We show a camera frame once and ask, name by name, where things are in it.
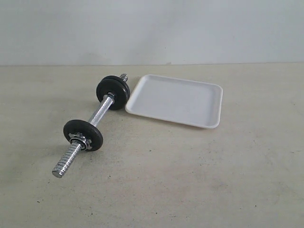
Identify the black weight plate end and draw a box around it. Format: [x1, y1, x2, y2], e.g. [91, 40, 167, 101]
[96, 80, 114, 110]
[63, 119, 104, 152]

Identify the black weight plate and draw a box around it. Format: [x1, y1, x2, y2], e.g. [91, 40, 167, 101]
[102, 76, 130, 110]

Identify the chrome threaded dumbbell bar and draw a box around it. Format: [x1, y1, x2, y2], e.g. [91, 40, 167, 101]
[52, 73, 128, 178]

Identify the white plastic tray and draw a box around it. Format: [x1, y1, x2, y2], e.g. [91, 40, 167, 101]
[125, 74, 223, 129]

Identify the chrome star collar nut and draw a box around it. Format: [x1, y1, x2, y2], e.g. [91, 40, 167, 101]
[68, 133, 92, 151]

